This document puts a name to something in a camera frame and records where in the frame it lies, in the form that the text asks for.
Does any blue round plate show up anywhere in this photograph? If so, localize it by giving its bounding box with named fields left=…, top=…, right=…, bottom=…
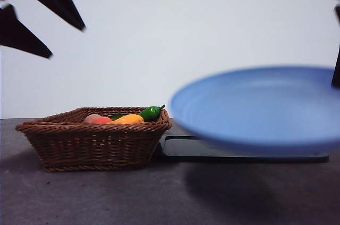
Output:
left=168, top=65, right=340, bottom=154

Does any yellow toy corn cob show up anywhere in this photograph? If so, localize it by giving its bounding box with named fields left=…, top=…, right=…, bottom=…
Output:
left=106, top=114, right=146, bottom=125

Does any brown wicker basket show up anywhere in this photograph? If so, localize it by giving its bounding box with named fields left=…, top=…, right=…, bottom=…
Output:
left=15, top=106, right=173, bottom=172

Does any pale toy egg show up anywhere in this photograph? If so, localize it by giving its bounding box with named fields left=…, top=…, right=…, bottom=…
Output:
left=83, top=114, right=103, bottom=124

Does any green toy pepper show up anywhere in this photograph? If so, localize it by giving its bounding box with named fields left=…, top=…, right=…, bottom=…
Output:
left=138, top=104, right=166, bottom=123

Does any black rectangular tray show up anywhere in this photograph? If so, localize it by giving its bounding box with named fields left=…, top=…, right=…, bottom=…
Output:
left=152, top=135, right=329, bottom=164

